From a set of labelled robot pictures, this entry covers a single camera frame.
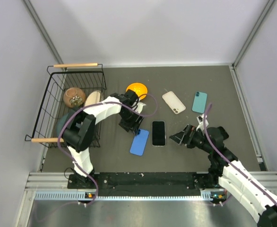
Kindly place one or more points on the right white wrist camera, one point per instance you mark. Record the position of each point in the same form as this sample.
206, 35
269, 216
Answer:
202, 124

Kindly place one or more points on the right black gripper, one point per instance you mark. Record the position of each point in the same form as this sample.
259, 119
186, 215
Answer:
189, 133

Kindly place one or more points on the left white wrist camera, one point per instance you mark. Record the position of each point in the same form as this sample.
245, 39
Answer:
138, 108

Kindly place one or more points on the teal phone case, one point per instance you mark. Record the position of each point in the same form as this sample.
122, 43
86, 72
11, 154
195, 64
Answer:
199, 102

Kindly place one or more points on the blue grey ceramic bowl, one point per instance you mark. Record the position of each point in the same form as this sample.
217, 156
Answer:
60, 124

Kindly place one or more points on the blue phone case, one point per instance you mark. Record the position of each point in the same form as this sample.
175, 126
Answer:
139, 143

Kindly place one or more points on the grey cable duct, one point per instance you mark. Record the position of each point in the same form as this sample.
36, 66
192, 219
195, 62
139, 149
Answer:
88, 196

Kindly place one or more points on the beige oval plate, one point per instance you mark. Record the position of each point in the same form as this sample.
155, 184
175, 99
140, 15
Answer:
93, 98

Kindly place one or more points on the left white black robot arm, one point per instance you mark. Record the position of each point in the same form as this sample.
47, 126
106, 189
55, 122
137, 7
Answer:
80, 131

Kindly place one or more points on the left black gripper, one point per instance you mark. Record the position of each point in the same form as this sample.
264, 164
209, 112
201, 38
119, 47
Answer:
133, 126

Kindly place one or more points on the orange bowl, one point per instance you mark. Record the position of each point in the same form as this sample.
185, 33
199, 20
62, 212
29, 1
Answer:
139, 88

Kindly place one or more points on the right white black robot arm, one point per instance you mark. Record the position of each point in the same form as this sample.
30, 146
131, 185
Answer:
226, 171

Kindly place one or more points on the brown ceramic vase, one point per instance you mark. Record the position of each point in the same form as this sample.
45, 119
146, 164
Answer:
74, 97

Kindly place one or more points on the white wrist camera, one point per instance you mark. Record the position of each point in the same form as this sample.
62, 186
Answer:
138, 108
202, 124

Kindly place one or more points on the clear transparent phone case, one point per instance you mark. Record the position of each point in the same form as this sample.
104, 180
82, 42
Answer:
158, 145

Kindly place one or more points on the beige phone case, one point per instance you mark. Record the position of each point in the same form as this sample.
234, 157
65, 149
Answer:
173, 102

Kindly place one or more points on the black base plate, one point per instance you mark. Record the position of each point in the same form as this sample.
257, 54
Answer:
132, 180

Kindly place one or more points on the black wire basket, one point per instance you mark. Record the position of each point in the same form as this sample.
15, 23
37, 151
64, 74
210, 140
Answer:
88, 77

